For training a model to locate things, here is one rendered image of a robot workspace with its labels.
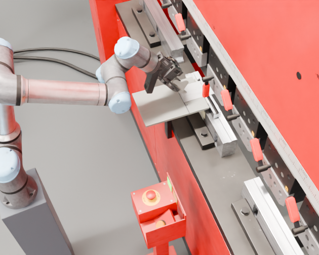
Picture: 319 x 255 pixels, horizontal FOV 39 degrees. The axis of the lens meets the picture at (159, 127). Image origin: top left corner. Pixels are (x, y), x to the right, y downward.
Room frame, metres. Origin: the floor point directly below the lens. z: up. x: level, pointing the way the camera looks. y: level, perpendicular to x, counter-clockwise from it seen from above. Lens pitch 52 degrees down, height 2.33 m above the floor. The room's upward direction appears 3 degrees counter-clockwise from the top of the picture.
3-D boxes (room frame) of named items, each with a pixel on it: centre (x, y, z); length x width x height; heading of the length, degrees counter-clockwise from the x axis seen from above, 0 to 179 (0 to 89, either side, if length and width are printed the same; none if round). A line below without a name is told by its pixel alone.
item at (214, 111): (1.19, -0.20, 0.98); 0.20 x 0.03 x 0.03; 17
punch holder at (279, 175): (0.67, -0.36, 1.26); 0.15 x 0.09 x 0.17; 17
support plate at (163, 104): (1.17, -0.05, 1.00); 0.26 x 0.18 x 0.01; 107
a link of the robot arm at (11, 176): (0.93, 0.58, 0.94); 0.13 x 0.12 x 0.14; 10
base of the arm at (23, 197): (0.92, 0.58, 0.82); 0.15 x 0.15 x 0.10
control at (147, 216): (0.82, 0.02, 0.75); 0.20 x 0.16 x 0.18; 17
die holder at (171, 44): (1.74, -0.03, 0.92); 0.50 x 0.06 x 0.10; 17
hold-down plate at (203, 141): (1.16, -0.15, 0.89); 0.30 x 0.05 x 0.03; 17
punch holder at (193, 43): (1.24, -0.18, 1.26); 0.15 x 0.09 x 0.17; 17
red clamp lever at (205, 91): (1.05, -0.17, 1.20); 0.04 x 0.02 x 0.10; 107
